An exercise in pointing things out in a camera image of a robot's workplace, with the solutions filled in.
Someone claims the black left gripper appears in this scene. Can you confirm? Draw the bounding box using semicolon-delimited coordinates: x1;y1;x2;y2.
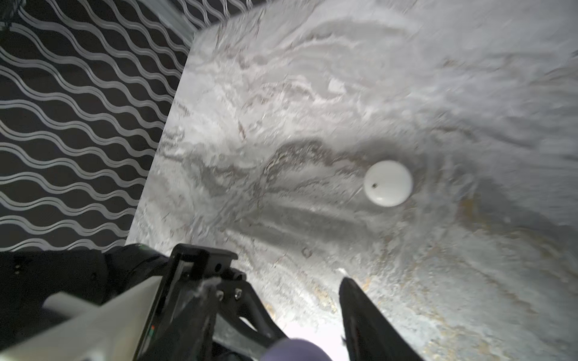
135;245;287;360

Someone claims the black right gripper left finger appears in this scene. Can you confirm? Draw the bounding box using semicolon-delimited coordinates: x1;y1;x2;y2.
137;278;221;360

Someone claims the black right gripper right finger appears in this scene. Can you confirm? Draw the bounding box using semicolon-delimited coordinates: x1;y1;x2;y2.
339;278;422;361

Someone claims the purple earbud charging case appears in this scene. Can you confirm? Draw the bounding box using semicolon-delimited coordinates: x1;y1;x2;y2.
260;338;331;361

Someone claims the white earbud charging case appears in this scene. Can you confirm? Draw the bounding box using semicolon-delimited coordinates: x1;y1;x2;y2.
363;160;414;208

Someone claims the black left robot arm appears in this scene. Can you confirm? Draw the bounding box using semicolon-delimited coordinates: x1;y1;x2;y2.
1;244;285;360

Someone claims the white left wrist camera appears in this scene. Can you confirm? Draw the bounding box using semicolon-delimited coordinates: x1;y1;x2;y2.
1;276;161;360

